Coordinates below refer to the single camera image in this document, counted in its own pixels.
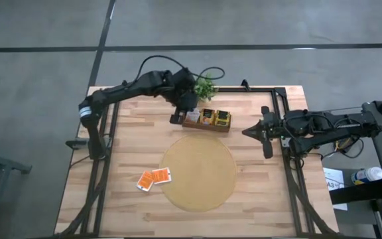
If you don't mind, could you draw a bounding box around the white paper sheet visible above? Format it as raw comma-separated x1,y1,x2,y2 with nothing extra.
322,167,348,212

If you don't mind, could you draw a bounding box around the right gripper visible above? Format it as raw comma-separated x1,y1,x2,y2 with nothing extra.
242,106,287,159

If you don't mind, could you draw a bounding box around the green plant in white pot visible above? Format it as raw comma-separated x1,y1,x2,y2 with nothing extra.
193,74,219,102

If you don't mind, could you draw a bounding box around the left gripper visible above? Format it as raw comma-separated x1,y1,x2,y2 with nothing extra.
170,91,200,124

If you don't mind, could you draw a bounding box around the white wipes canister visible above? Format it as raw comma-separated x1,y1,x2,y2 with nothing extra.
350,167,382,186

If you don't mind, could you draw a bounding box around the yellow tea bag packet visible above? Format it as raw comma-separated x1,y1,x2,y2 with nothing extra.
200,108,216,126
215,110,232,127

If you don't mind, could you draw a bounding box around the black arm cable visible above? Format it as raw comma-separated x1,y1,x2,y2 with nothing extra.
137,54,225,88

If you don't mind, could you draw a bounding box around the black power supply box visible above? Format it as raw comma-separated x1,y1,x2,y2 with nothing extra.
335,137,364,159

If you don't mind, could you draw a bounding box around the brown wooden compartment box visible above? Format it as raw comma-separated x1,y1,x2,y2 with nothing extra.
182,108,232,133

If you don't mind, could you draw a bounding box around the round woven placemat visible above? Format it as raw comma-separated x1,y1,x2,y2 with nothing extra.
159,134,237,212

